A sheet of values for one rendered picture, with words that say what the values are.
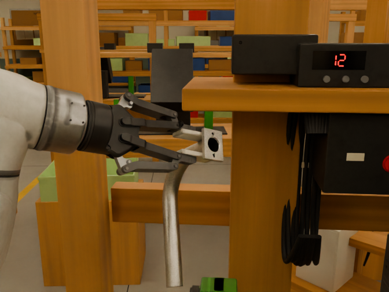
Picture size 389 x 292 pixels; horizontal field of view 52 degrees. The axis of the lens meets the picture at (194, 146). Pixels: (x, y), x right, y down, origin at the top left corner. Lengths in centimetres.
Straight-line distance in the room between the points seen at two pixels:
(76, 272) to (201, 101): 53
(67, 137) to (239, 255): 51
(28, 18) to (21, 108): 1060
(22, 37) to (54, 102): 1062
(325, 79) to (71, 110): 42
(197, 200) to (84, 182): 27
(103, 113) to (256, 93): 26
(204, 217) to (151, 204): 13
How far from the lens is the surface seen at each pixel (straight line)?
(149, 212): 99
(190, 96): 69
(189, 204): 97
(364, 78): 75
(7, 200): 55
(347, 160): 76
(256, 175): 85
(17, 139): 54
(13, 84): 54
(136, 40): 745
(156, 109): 65
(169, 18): 745
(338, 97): 71
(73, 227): 96
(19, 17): 1119
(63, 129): 55
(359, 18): 816
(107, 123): 58
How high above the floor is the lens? 161
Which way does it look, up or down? 14 degrees down
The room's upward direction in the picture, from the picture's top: straight up
